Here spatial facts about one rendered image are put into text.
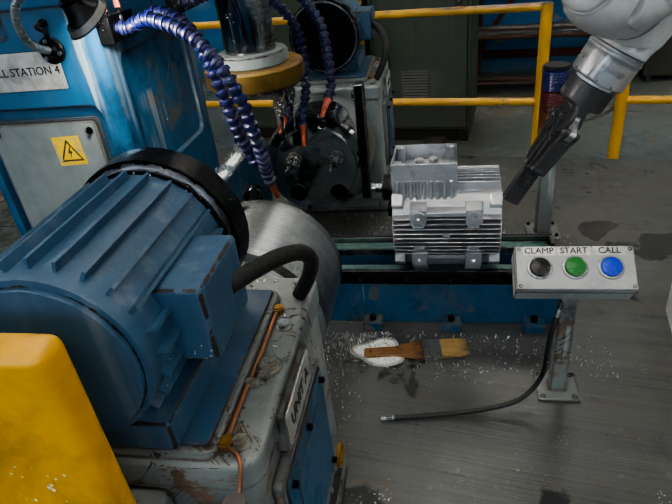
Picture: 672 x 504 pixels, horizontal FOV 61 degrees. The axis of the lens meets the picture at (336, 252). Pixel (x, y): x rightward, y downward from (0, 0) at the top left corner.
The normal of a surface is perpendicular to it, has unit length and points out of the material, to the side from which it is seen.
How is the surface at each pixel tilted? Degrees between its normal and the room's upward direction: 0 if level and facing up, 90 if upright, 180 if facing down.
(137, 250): 41
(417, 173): 90
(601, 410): 0
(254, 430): 0
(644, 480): 0
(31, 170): 90
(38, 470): 90
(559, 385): 90
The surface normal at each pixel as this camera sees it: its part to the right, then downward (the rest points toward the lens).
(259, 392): -0.11, -0.85
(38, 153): -0.15, 0.53
